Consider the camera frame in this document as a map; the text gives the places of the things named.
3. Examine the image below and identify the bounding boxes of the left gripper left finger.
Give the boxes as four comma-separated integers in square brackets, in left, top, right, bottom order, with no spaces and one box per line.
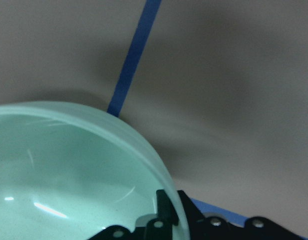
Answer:
[91,189,179,240]

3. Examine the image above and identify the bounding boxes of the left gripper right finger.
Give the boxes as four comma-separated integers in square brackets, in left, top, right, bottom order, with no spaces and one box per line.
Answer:
[178,190,304,240]

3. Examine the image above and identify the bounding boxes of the green ceramic bowl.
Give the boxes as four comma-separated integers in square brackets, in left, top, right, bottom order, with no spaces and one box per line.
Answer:
[0,101,189,240]

